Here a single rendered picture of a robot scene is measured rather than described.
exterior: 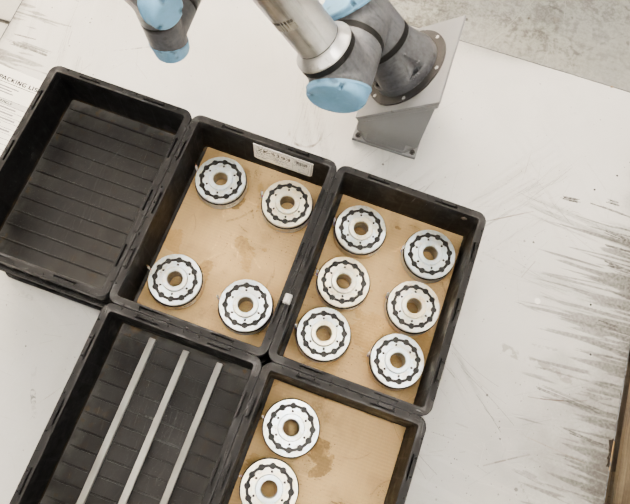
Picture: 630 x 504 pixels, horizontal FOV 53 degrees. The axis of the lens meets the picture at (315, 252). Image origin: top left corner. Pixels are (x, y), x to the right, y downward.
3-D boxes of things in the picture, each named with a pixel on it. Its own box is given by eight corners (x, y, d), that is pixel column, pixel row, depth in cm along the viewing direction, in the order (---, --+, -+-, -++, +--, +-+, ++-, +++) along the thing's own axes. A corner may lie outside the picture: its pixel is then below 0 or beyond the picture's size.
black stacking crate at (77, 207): (72, 96, 136) (54, 65, 125) (200, 141, 135) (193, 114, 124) (-19, 261, 124) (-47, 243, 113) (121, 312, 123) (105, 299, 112)
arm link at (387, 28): (411, 6, 127) (373, -44, 118) (395, 60, 122) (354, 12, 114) (365, 23, 135) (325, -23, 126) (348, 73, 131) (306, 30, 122)
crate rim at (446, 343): (338, 168, 124) (339, 162, 122) (484, 219, 122) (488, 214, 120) (265, 360, 112) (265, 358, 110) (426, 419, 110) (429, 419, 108)
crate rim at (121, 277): (196, 118, 125) (194, 112, 123) (338, 168, 124) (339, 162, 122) (109, 303, 113) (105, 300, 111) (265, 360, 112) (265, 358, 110)
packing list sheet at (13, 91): (-9, 61, 150) (-10, 60, 149) (82, 90, 149) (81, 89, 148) (-78, 182, 140) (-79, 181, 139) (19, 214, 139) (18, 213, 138)
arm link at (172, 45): (202, 27, 133) (189, -12, 123) (184, 70, 129) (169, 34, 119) (168, 20, 134) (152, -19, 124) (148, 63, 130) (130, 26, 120)
